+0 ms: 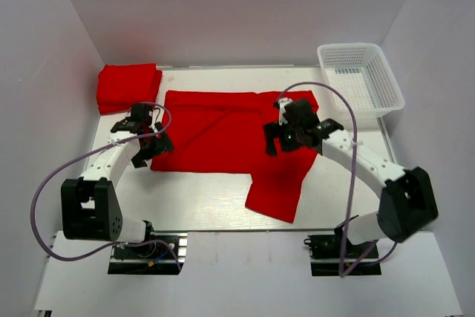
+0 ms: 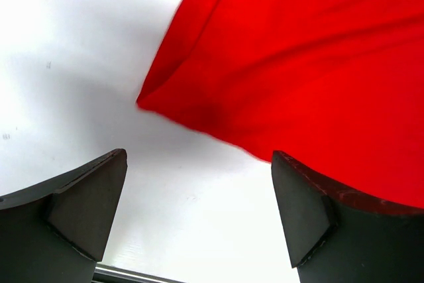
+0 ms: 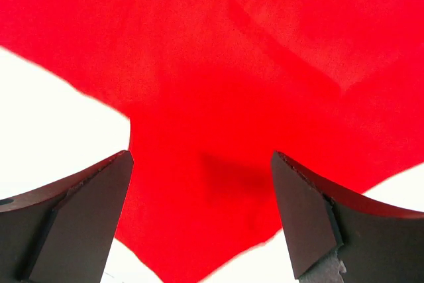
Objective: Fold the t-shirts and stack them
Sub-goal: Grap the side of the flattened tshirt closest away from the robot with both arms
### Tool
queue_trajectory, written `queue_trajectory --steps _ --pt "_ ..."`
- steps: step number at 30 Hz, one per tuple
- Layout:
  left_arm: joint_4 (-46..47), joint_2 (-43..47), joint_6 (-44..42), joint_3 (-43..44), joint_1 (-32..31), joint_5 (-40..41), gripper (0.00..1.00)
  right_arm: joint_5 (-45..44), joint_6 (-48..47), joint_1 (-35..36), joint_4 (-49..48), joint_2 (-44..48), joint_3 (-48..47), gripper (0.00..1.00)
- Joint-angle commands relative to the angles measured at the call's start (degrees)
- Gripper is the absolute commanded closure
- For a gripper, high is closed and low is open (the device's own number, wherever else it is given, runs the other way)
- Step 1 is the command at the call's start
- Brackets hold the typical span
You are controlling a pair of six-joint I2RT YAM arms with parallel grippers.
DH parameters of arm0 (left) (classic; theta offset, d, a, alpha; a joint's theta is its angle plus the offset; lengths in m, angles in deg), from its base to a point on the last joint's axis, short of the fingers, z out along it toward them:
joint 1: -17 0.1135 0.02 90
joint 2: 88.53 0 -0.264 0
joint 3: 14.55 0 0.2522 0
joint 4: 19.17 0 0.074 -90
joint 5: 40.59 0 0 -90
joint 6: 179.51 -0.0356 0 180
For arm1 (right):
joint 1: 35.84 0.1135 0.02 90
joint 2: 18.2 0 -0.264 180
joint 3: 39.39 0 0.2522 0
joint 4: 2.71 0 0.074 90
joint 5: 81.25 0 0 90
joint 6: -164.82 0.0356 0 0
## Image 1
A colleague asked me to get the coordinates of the folded red t shirt stack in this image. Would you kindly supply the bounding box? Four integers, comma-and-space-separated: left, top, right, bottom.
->
96, 63, 163, 115

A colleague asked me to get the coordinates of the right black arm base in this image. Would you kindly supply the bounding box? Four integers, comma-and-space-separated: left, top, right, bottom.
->
304, 234, 381, 277

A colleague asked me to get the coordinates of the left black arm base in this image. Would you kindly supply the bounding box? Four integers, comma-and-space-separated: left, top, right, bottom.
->
108, 232, 188, 275

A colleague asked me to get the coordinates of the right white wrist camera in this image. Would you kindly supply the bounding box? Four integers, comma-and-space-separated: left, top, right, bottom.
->
274, 97, 293, 125

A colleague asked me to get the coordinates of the white plastic basket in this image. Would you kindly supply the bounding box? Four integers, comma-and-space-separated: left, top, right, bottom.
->
317, 42, 405, 120

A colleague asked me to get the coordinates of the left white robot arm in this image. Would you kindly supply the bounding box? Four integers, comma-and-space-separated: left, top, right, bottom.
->
61, 102, 174, 257

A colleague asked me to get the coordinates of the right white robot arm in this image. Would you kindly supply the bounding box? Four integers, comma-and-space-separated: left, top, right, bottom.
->
264, 97, 439, 257

